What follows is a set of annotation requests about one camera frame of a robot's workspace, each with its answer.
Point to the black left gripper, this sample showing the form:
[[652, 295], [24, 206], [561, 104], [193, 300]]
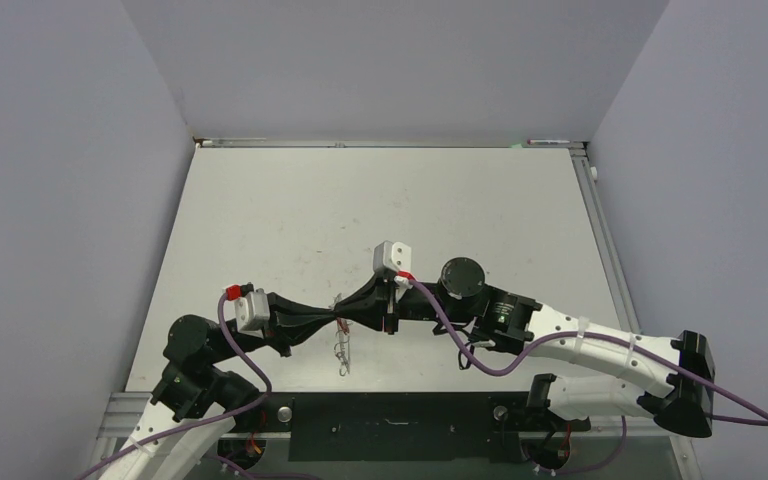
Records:
[[292, 321]]

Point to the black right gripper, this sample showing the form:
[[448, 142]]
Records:
[[368, 304]]

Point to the red key tag with key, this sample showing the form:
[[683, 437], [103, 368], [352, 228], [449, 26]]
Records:
[[343, 325]]

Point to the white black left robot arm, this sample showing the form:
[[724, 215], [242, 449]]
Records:
[[210, 383]]

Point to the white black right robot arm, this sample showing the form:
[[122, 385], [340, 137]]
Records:
[[666, 379]]

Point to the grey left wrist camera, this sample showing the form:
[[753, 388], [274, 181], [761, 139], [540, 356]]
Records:
[[251, 307]]

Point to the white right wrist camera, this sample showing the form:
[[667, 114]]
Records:
[[391, 256]]

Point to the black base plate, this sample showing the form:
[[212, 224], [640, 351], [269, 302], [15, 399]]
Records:
[[439, 426]]

